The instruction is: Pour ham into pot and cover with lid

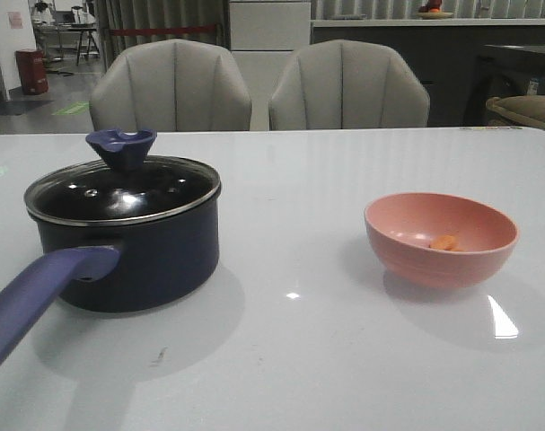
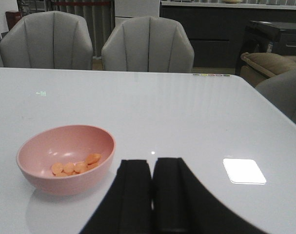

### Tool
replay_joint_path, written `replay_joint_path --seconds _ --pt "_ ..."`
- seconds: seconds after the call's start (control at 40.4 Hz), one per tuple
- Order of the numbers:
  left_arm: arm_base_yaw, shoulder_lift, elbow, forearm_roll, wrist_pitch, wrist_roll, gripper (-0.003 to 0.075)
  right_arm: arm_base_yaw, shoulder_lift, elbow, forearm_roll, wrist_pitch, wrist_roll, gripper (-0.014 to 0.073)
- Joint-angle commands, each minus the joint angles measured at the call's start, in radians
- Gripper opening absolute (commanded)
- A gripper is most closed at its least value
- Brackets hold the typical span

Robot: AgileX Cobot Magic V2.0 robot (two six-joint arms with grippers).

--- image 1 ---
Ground glass lid blue knob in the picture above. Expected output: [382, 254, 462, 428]
[24, 128, 221, 226]

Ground pink bowl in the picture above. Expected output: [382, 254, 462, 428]
[364, 192, 519, 289]

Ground orange ham slices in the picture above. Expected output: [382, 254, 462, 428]
[429, 234, 463, 252]

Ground right beige chair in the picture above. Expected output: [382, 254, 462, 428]
[268, 40, 430, 130]

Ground beige chair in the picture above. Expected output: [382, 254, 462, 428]
[268, 40, 430, 130]
[90, 39, 252, 132]

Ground dark blue saucepan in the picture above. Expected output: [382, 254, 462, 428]
[0, 154, 223, 385]

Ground left beige chair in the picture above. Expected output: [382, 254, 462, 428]
[90, 39, 252, 132]

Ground white cabinet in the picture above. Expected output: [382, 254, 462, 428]
[228, 1, 312, 131]

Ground grey counter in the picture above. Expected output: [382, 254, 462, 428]
[311, 18, 545, 127]

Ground fruit plate on counter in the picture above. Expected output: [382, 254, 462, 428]
[417, 0, 453, 20]

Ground red trash bin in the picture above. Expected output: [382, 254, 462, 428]
[15, 48, 48, 95]

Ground beige cushion seat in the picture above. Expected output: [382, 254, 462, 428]
[486, 95, 545, 131]

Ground background desk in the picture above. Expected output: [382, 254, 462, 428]
[33, 22, 101, 66]

